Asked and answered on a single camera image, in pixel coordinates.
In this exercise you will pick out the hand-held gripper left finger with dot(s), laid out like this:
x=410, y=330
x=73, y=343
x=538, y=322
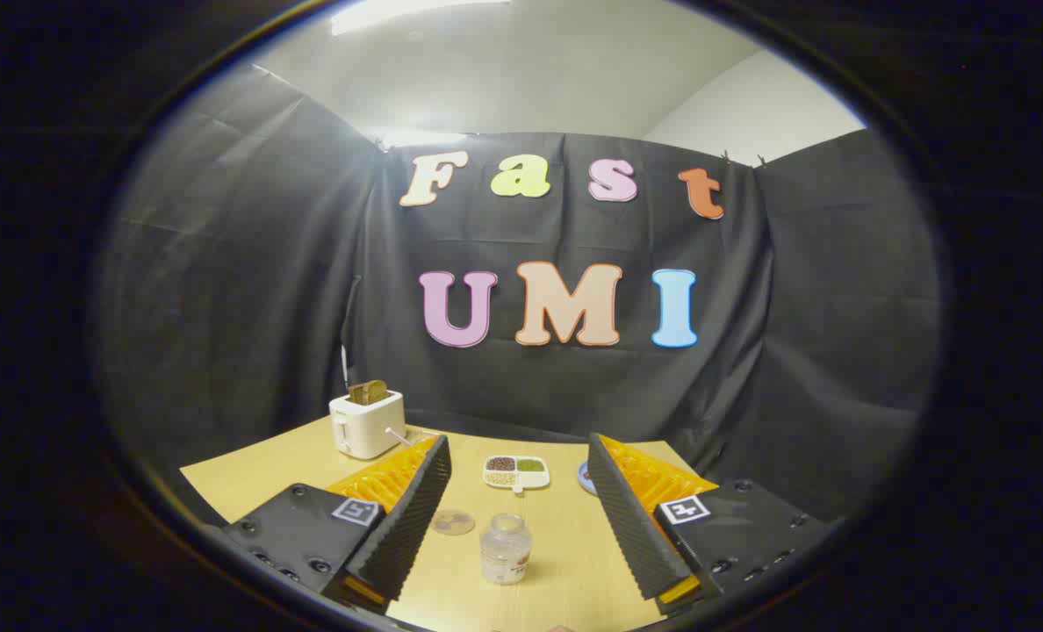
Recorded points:
x=416, y=518

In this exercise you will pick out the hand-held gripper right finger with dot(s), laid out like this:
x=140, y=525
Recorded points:
x=627, y=518

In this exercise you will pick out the round wooden coaster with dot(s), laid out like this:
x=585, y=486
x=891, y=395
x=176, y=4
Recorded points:
x=453, y=522

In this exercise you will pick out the clear plastic juice bottle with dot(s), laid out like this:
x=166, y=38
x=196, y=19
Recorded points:
x=504, y=553

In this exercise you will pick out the small blue plate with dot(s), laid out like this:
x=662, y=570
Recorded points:
x=585, y=478

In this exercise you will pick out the wooden table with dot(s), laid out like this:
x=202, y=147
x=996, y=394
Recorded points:
x=565, y=544

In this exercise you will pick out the red striped straw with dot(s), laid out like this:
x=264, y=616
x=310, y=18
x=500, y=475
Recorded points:
x=397, y=434

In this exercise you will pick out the white toaster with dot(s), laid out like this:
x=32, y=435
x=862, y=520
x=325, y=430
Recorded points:
x=363, y=430

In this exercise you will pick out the white divided bean dish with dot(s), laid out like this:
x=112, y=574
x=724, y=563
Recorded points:
x=515, y=474

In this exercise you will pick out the brown bread slice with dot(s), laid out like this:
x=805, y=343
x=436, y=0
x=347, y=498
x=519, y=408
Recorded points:
x=368, y=392

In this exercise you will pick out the thin white rod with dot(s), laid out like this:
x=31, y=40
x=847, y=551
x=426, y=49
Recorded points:
x=344, y=369

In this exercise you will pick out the ceiling light panel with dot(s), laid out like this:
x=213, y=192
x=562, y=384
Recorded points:
x=399, y=13

